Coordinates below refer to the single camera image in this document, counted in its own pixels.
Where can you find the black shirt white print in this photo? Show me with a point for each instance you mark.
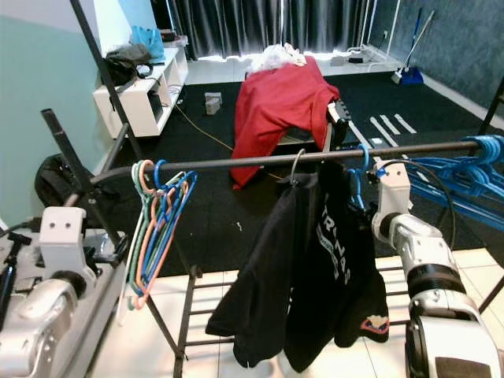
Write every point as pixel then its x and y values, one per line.
pixel 342 260

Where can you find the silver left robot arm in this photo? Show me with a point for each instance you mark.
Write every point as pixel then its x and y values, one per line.
pixel 47 331

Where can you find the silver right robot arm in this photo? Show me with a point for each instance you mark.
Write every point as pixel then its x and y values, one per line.
pixel 429 260

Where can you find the black hanger grey hook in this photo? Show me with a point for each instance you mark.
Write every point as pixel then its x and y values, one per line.
pixel 295 169

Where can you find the thin orange hanger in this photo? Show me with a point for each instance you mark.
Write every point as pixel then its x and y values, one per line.
pixel 150 260

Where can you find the thin green hanger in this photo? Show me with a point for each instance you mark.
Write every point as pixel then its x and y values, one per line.
pixel 132 260

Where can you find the long white floor tape strip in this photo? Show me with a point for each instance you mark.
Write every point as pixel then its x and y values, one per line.
pixel 380 131

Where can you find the black white machine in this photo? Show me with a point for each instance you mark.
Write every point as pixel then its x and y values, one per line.
pixel 340 112

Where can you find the red cloth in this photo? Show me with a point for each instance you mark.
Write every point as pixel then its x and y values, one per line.
pixel 276 110

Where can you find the blue broom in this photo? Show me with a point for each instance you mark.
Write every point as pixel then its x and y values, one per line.
pixel 409 75

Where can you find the dark metal clothes rack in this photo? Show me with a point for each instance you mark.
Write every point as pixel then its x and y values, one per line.
pixel 244 161

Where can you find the white power strip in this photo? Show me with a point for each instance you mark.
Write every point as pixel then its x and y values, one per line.
pixel 350 57

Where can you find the white plastic bag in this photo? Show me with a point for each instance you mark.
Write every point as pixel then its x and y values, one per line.
pixel 272 59

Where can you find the small grey box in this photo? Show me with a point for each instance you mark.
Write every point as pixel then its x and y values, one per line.
pixel 213 103

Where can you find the black backpack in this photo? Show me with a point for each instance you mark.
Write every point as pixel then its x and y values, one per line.
pixel 59 181

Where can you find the black curtain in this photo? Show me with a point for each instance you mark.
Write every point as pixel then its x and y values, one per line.
pixel 252 24

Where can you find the white shelf cabinet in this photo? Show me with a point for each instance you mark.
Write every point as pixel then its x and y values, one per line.
pixel 118 106

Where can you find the light blue bag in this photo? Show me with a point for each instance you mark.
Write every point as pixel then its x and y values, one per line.
pixel 150 41

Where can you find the black bag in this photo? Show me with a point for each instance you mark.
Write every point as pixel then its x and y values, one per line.
pixel 130 59

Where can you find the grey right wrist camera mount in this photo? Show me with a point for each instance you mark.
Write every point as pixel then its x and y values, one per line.
pixel 394 197

